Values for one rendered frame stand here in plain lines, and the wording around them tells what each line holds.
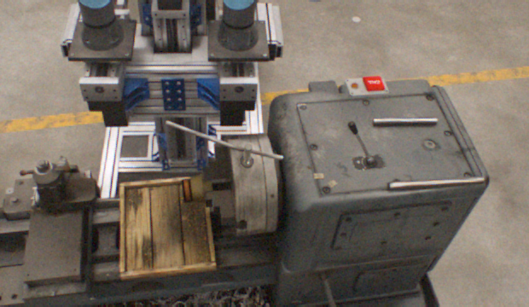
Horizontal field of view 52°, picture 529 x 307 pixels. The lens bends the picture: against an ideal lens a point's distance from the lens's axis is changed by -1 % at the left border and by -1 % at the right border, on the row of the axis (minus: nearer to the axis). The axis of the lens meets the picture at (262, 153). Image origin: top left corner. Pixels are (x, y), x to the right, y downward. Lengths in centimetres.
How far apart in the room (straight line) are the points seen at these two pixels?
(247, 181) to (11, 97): 237
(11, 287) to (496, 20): 386
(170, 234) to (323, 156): 60
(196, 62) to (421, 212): 100
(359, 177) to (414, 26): 283
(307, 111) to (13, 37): 280
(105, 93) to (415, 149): 109
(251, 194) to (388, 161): 41
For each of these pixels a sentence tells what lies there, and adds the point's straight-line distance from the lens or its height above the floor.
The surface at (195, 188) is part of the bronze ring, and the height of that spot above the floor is 112.
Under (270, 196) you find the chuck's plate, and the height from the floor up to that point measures 118.
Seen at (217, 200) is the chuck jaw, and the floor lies 110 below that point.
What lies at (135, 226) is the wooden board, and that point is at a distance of 189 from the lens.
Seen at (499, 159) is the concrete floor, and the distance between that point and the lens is 358.
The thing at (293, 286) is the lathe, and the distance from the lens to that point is 195.
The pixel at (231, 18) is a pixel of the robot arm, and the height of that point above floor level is 129.
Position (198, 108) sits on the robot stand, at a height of 86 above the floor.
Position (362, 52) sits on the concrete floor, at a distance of 395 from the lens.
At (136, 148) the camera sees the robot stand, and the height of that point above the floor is 21.
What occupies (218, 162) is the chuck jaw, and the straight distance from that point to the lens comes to 167.
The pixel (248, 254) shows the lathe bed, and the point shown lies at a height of 86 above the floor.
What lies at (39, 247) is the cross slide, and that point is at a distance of 182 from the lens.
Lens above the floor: 248
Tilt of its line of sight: 51 degrees down
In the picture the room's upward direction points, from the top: 6 degrees clockwise
